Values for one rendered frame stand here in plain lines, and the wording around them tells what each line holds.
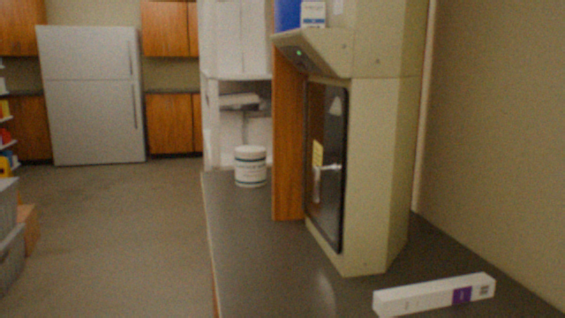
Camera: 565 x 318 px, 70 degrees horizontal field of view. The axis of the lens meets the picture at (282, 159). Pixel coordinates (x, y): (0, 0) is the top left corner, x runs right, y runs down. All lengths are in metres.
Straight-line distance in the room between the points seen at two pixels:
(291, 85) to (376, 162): 0.41
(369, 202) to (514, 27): 0.55
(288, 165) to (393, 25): 0.56
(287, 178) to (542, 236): 0.69
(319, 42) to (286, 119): 0.43
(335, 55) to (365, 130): 0.18
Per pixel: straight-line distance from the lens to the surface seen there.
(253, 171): 1.60
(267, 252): 1.12
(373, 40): 0.89
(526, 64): 1.12
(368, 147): 0.91
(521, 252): 1.16
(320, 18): 0.93
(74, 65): 5.85
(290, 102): 1.22
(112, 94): 5.79
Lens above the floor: 1.46
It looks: 14 degrees down
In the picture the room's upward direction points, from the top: straight up
